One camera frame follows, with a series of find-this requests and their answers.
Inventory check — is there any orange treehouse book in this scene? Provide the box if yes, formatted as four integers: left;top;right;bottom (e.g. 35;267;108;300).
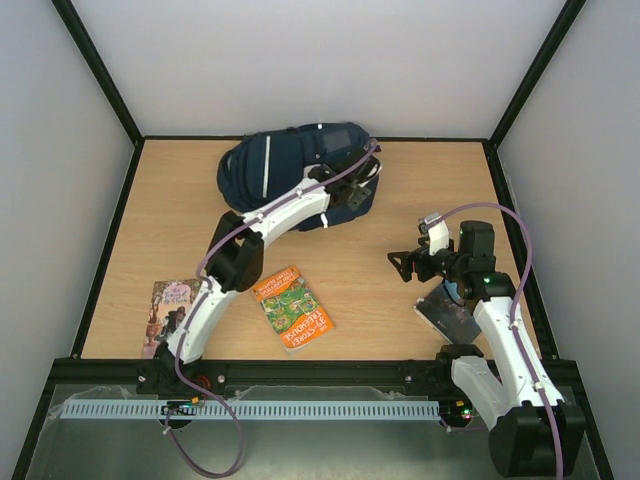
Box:
251;266;335;353

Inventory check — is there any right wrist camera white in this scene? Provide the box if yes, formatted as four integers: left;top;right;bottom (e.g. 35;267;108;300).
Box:
418;213;450;256

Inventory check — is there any purple illustrated book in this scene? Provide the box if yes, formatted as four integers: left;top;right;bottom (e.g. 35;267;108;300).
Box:
141;279;201;359

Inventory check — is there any black aluminium frame rail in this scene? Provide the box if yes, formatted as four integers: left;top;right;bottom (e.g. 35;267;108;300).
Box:
49;357;581;396

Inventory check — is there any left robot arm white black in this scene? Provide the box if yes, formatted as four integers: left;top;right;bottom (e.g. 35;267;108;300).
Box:
136;151;381;396

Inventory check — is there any navy blue backpack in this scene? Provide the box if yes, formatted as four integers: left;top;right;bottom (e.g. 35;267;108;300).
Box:
217;122;379;231

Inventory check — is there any dark blue fantasy book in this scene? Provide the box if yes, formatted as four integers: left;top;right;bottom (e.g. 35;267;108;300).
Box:
413;280;481;344

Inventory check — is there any light blue cable duct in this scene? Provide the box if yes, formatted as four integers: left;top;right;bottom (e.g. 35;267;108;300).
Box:
60;399;440;421

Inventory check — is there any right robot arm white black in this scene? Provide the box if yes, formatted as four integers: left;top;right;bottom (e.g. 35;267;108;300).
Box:
388;214;586;479

